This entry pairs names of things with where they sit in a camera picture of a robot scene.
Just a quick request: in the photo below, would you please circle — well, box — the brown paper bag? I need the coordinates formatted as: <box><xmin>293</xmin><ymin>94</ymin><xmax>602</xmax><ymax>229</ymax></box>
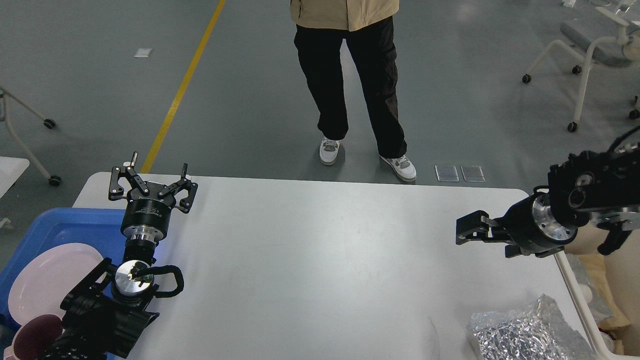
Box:
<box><xmin>578</xmin><ymin>253</ymin><xmax>631</xmax><ymax>330</ymax></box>

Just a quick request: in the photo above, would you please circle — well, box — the aluminium foil sheet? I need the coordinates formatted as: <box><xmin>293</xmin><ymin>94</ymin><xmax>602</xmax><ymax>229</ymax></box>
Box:
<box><xmin>566</xmin><ymin>253</ymin><xmax>614</xmax><ymax>323</ymax></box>

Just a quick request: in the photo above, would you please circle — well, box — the white floor socket plate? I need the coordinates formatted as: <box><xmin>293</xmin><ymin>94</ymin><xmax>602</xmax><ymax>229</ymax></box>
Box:
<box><xmin>461</xmin><ymin>165</ymin><xmax>486</xmax><ymax>183</ymax></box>

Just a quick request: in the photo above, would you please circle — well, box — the aluminium foil piece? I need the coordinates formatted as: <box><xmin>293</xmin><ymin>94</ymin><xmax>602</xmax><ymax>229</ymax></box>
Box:
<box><xmin>467</xmin><ymin>294</ymin><xmax>596</xmax><ymax>360</ymax></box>

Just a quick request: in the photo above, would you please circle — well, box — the pink mug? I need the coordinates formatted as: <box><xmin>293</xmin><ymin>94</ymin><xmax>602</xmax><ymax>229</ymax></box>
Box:
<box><xmin>2</xmin><ymin>314</ymin><xmax>63</xmax><ymax>360</ymax></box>

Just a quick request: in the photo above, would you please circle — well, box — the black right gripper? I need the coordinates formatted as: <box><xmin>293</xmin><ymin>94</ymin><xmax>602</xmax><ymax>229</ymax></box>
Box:
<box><xmin>455</xmin><ymin>193</ymin><xmax>578</xmax><ymax>259</ymax></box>

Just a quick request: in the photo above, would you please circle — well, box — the pink plate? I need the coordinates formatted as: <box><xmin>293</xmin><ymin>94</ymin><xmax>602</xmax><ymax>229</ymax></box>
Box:
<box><xmin>7</xmin><ymin>243</ymin><xmax>104</xmax><ymax>326</ymax></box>

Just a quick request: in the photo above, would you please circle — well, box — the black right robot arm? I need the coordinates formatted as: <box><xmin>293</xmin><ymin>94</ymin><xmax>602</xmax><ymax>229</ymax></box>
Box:
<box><xmin>455</xmin><ymin>127</ymin><xmax>640</xmax><ymax>258</ymax></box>

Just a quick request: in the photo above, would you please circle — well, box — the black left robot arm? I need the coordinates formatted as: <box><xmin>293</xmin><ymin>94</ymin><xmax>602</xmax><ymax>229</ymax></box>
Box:
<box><xmin>39</xmin><ymin>153</ymin><xmax>198</xmax><ymax>360</ymax></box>

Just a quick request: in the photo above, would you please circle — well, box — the white grey office chair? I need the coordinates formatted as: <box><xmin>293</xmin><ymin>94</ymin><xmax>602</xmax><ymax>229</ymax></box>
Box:
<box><xmin>521</xmin><ymin>0</ymin><xmax>640</xmax><ymax>133</ymax></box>

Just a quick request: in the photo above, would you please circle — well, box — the white chair left edge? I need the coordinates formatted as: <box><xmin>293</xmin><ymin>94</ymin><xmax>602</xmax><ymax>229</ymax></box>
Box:
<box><xmin>1</xmin><ymin>86</ymin><xmax>62</xmax><ymax>188</ymax></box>

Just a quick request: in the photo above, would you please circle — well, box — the blue plastic tray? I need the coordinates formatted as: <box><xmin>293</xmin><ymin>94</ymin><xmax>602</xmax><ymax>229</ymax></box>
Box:
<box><xmin>1</xmin><ymin>208</ymin><xmax>125</xmax><ymax>331</ymax></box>

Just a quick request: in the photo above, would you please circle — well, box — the person in black trousers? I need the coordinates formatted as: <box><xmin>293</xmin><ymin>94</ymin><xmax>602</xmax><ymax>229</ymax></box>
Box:
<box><xmin>290</xmin><ymin>0</ymin><xmax>417</xmax><ymax>182</ymax></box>

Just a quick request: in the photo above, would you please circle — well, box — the beige plastic bin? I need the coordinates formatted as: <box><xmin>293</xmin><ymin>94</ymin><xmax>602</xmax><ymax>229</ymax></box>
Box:
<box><xmin>554</xmin><ymin>225</ymin><xmax>640</xmax><ymax>360</ymax></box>

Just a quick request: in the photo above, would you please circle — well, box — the white side table corner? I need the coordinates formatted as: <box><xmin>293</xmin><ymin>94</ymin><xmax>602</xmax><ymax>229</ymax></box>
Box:
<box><xmin>0</xmin><ymin>156</ymin><xmax>30</xmax><ymax>198</ymax></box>

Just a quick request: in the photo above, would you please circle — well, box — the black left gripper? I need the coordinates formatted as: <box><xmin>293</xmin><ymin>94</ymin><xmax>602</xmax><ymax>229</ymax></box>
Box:
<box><xmin>108</xmin><ymin>152</ymin><xmax>199</xmax><ymax>241</ymax></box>

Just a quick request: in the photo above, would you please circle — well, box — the crumpled brown paper in bin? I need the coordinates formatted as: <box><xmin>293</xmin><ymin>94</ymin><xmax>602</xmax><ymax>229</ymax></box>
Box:
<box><xmin>598</xmin><ymin>321</ymin><xmax>625</xmax><ymax>355</ymax></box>

